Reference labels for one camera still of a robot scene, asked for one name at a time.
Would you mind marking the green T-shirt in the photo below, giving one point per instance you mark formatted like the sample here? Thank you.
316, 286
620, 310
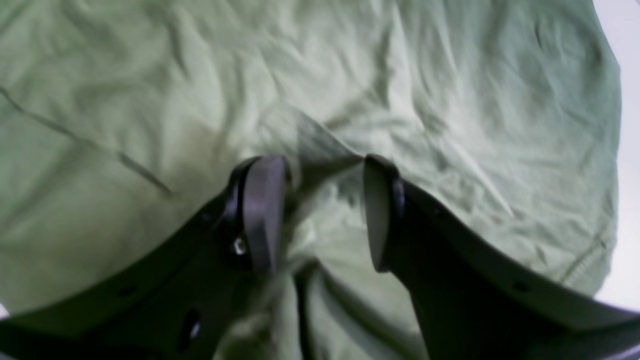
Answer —
120, 118

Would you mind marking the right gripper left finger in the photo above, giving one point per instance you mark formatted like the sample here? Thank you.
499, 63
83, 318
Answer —
176, 302

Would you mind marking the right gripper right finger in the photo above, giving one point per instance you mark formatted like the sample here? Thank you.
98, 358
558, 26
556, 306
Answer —
472, 301

